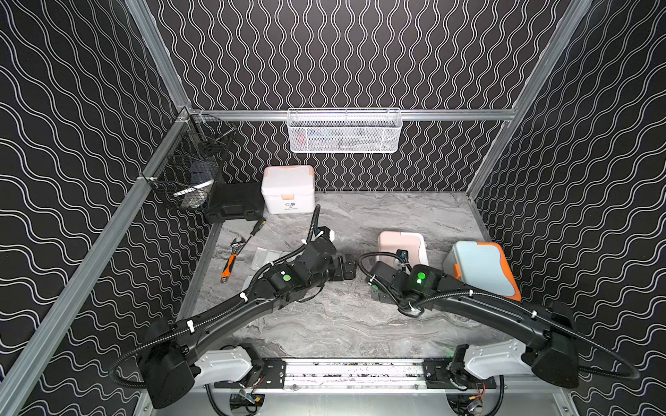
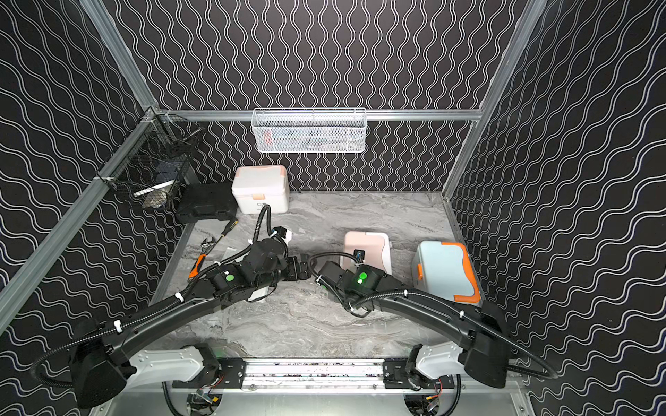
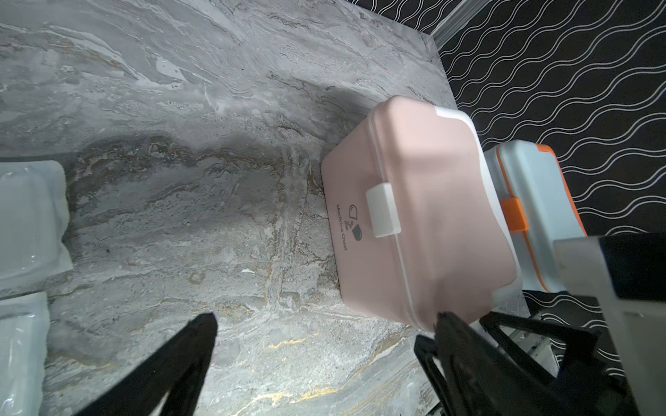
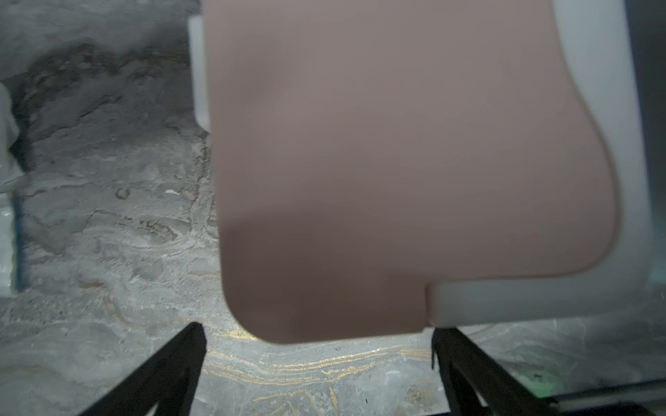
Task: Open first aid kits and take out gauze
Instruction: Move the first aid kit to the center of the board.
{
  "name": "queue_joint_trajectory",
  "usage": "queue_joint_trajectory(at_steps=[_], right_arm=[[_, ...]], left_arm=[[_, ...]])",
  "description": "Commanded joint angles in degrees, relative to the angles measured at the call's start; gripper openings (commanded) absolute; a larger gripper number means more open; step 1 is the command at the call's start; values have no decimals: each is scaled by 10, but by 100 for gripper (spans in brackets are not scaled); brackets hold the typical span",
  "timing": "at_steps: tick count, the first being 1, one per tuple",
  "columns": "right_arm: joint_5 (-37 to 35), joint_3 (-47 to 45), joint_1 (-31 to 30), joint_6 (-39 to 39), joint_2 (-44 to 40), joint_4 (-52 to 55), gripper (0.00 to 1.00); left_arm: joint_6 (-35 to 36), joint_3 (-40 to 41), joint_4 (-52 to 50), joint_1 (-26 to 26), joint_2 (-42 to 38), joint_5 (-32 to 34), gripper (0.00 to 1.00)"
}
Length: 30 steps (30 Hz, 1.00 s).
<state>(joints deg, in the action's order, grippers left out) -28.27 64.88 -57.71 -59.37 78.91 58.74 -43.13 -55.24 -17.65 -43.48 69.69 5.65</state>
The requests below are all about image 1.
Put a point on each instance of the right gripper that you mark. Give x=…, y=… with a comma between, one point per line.
x=377, y=297

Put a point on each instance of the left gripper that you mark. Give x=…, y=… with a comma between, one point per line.
x=340, y=265

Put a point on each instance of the pink first aid box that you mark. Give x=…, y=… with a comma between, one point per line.
x=410, y=246

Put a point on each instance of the white first aid box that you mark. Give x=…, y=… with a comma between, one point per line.
x=289, y=189

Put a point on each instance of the white gauze packet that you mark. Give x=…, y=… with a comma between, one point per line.
x=263, y=256
x=250, y=284

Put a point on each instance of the light blue first aid box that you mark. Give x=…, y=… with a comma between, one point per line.
x=484, y=266

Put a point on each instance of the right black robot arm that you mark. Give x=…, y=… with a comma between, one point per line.
x=543, y=339

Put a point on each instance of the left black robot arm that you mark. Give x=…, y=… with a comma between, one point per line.
x=170, y=363

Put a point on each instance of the black plastic tool case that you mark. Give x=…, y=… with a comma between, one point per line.
x=235, y=201

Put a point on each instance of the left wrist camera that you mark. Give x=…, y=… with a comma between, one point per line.
x=319, y=252

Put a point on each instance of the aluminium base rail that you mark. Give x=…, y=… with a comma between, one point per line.
x=228, y=370

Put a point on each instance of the white wire wall basket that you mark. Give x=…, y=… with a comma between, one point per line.
x=344, y=131

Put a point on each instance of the black wire wall basket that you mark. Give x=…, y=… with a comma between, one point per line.
x=186, y=178

